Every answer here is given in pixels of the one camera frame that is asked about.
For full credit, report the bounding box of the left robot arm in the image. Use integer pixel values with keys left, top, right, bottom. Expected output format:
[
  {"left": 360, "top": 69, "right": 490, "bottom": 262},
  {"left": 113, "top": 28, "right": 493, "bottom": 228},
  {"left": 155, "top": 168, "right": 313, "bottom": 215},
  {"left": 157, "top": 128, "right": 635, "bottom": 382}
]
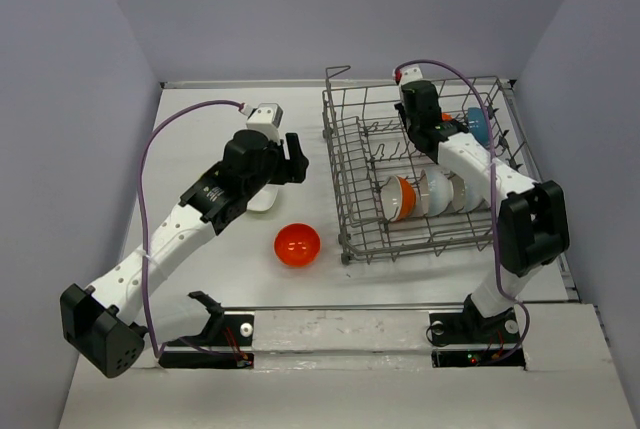
[{"left": 60, "top": 129, "right": 309, "bottom": 378}]

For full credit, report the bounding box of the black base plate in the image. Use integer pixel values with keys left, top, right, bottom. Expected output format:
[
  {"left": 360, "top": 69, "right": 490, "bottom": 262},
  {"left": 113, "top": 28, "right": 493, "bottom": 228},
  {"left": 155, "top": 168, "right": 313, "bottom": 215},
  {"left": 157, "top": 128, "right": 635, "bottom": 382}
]
[
  {"left": 158, "top": 291, "right": 255, "bottom": 370},
  {"left": 425, "top": 310, "right": 526, "bottom": 369}
]

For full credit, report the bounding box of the yellow striped bowl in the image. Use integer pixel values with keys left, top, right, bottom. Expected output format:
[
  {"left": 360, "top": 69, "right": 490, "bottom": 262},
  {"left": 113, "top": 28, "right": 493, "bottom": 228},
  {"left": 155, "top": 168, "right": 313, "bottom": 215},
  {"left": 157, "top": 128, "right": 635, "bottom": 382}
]
[{"left": 380, "top": 175, "right": 416, "bottom": 222}]

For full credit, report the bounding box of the blue bowl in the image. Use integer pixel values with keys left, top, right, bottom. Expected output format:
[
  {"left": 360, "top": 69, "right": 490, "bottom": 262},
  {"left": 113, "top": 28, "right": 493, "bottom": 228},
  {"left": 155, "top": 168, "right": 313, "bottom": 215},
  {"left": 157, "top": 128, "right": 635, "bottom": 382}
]
[{"left": 467, "top": 107, "right": 490, "bottom": 149}]

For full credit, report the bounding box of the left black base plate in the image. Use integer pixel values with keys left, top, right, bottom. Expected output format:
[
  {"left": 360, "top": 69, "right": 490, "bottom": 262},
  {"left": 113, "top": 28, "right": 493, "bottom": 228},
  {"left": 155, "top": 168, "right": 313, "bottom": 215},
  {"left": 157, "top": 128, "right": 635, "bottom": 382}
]
[{"left": 158, "top": 291, "right": 255, "bottom": 370}]

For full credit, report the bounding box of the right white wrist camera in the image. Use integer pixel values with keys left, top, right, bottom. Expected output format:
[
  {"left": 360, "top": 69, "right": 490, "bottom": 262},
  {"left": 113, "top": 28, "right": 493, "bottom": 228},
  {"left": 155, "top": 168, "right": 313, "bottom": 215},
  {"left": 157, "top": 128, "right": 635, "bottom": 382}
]
[{"left": 394, "top": 65, "right": 424, "bottom": 86}]

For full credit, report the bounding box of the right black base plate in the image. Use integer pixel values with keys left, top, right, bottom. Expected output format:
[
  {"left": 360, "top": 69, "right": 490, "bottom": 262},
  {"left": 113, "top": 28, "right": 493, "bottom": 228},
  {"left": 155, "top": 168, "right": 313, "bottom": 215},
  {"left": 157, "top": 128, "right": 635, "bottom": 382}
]
[{"left": 425, "top": 310, "right": 526, "bottom": 369}]

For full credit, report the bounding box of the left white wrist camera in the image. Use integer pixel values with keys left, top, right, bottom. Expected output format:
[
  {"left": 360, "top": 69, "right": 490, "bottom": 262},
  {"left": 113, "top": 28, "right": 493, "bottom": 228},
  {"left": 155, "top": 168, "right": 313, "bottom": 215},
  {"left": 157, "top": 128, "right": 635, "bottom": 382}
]
[{"left": 239, "top": 103, "right": 283, "bottom": 143}]

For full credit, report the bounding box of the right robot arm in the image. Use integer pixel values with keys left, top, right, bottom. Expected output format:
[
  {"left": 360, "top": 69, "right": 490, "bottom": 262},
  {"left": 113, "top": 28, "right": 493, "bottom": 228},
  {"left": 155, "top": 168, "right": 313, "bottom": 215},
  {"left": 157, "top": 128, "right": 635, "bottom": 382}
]
[{"left": 396, "top": 75, "right": 570, "bottom": 341}]

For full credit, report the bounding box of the white square bowl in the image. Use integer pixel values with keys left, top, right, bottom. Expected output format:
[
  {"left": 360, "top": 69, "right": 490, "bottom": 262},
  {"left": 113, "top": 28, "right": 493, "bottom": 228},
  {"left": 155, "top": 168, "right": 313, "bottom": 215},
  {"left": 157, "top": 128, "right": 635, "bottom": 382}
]
[{"left": 247, "top": 184, "right": 279, "bottom": 213}]

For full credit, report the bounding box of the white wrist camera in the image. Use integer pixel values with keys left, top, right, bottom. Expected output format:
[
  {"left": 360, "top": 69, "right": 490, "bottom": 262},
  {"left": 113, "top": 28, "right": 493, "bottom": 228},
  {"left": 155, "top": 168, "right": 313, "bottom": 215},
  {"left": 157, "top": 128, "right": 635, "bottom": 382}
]
[
  {"left": 394, "top": 65, "right": 424, "bottom": 86},
  {"left": 239, "top": 103, "right": 283, "bottom": 143}
]

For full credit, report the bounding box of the grey wire dish rack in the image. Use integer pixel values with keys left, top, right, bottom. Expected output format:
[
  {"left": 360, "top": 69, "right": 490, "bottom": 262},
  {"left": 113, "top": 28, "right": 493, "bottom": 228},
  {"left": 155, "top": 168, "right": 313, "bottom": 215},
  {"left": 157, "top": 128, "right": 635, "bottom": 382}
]
[{"left": 321, "top": 66, "right": 526, "bottom": 265}]

